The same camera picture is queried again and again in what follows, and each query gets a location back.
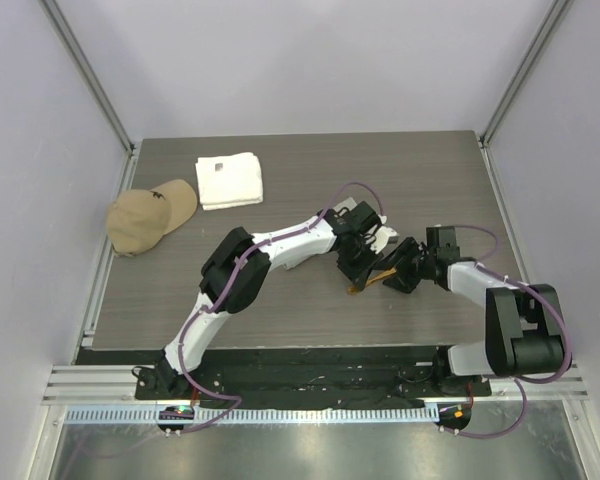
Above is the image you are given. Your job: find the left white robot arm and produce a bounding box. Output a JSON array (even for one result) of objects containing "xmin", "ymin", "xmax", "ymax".
[{"xmin": 154, "ymin": 202, "xmax": 398, "ymax": 399}]

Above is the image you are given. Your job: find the grey cloth napkin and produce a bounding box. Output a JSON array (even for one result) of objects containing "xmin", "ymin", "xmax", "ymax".
[{"xmin": 279, "ymin": 196, "xmax": 401, "ymax": 273}]

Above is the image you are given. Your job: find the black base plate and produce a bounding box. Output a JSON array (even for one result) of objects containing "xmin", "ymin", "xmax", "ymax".
[{"xmin": 132, "ymin": 346, "xmax": 491, "ymax": 410}]

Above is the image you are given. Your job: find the left aluminium frame post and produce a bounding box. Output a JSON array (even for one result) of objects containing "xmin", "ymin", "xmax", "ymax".
[{"xmin": 38, "ymin": 0, "xmax": 134, "ymax": 155}]

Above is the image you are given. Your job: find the white folded towel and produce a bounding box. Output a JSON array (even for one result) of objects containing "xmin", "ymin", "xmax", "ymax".
[{"xmin": 195, "ymin": 152, "xmax": 264, "ymax": 211}]

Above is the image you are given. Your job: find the right aluminium frame post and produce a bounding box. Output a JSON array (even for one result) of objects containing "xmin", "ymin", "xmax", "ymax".
[{"xmin": 479, "ymin": 0, "xmax": 574, "ymax": 148}]

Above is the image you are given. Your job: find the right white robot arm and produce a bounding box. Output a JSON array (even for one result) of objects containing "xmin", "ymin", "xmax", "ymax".
[{"xmin": 374, "ymin": 225, "xmax": 573, "ymax": 395}]

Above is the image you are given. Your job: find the aluminium frame post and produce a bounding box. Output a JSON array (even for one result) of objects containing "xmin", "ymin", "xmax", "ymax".
[
  {"xmin": 479, "ymin": 0, "xmax": 574, "ymax": 148},
  {"xmin": 38, "ymin": 0, "xmax": 134, "ymax": 155}
]

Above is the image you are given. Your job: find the tan baseball cap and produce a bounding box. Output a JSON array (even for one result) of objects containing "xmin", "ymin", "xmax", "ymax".
[{"xmin": 106, "ymin": 179, "xmax": 198, "ymax": 256}]

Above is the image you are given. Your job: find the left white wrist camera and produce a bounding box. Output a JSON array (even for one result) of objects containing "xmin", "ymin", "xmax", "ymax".
[{"xmin": 365, "ymin": 215, "xmax": 400, "ymax": 253}]

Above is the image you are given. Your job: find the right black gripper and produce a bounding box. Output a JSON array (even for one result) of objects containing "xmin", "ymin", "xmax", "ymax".
[{"xmin": 377, "ymin": 237, "xmax": 436, "ymax": 294}]

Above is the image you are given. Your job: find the yellow wooden knife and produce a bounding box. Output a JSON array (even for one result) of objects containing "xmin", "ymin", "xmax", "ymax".
[{"xmin": 347, "ymin": 268, "xmax": 397, "ymax": 295}]

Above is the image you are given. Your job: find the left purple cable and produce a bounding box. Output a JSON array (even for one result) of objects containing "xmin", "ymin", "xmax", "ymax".
[{"xmin": 177, "ymin": 181, "xmax": 387, "ymax": 435}]

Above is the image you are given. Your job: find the perforated cable duct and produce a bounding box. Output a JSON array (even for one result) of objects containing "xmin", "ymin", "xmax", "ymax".
[{"xmin": 64, "ymin": 404, "xmax": 439, "ymax": 426}]

